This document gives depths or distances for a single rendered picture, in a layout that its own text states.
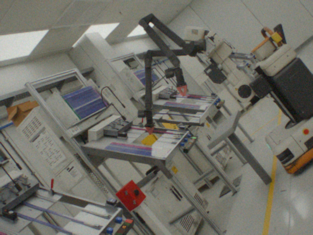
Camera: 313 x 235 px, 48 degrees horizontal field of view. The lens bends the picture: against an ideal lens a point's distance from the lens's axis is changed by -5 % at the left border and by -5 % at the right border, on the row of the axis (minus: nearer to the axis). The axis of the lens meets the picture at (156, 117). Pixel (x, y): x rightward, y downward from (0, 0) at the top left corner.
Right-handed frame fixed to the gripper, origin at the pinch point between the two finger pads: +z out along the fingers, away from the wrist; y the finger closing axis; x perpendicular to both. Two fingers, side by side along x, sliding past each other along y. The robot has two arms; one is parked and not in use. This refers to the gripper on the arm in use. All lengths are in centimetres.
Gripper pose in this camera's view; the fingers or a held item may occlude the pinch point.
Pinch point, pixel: (150, 133)
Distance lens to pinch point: 325.1
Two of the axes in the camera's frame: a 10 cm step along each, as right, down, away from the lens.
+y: -3.3, 2.5, -9.1
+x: 9.4, 0.3, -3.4
